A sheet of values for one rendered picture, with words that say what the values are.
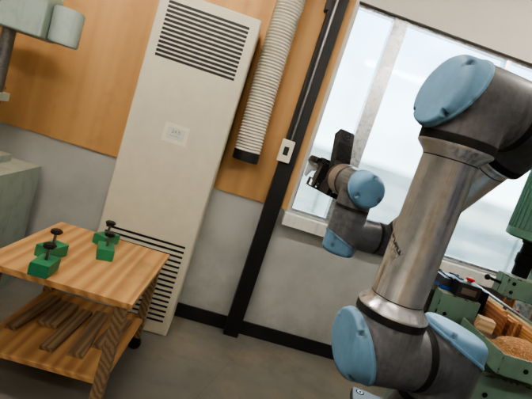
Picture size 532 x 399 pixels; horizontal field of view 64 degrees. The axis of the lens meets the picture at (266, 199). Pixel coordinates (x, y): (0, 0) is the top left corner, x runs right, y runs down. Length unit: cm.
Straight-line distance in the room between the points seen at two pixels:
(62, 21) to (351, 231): 182
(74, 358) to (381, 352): 148
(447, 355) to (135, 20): 237
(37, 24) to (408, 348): 212
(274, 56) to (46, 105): 134
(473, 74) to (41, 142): 251
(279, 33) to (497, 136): 188
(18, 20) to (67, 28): 21
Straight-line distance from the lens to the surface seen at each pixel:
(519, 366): 142
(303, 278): 278
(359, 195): 90
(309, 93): 255
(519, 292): 166
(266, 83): 242
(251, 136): 240
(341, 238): 93
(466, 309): 156
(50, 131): 282
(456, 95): 66
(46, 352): 200
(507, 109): 71
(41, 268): 174
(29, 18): 241
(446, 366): 79
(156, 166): 235
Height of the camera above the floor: 126
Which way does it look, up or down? 8 degrees down
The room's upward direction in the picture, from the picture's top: 18 degrees clockwise
